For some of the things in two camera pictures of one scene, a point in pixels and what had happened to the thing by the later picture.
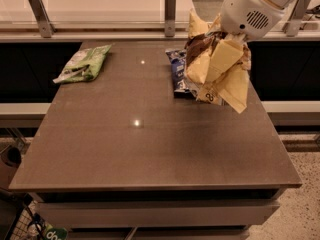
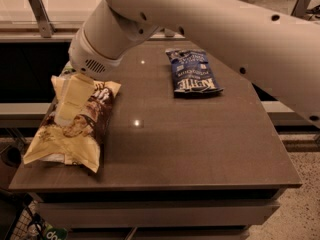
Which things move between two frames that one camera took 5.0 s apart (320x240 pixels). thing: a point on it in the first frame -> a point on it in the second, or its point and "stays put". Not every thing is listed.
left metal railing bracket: (46, 27) stays put
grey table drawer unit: (157, 214) stays put
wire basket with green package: (30, 225) stays put
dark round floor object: (11, 156) stays put
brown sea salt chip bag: (230, 88) -> (77, 142)
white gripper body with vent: (250, 13) -> (87, 58)
